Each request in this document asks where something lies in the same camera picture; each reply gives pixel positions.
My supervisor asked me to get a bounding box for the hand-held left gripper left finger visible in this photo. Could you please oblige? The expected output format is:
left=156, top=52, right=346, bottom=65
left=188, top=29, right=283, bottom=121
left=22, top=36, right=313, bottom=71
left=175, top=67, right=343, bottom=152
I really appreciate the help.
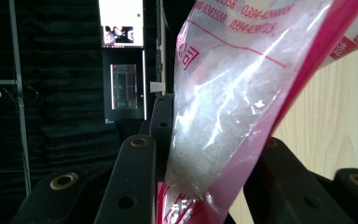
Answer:
left=93, top=92, right=175, bottom=224

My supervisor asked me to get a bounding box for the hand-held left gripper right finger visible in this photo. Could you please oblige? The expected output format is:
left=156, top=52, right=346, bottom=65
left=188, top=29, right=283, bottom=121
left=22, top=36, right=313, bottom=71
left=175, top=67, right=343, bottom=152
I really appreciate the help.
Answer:
left=242, top=136, right=357, bottom=224

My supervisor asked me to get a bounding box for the clear pink-printed plastic bag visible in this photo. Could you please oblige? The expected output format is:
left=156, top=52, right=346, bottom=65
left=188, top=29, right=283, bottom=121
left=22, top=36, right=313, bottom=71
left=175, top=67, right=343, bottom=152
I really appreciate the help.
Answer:
left=157, top=0, right=358, bottom=224

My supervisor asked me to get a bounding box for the black curtain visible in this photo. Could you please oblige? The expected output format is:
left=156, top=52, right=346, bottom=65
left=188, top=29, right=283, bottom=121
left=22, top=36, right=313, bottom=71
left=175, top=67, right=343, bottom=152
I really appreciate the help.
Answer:
left=0, top=0, right=181, bottom=224

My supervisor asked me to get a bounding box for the dark computer monitor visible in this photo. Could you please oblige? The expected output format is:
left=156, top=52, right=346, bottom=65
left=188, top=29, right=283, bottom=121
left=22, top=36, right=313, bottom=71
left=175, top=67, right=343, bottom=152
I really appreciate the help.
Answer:
left=102, top=49, right=147, bottom=121

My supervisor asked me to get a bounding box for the small white tag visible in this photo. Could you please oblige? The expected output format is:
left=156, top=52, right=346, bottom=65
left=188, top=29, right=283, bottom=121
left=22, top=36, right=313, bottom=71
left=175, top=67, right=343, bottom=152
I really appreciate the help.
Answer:
left=149, top=80, right=164, bottom=93

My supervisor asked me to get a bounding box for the grey metal stand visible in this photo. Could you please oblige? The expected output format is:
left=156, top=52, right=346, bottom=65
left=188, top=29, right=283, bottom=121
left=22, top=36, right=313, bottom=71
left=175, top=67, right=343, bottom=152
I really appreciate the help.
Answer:
left=0, top=0, right=33, bottom=198

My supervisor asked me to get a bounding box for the bright computer monitor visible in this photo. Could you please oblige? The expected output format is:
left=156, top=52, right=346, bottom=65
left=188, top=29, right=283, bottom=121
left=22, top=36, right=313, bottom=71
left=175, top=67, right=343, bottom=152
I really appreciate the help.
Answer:
left=98, top=0, right=145, bottom=49

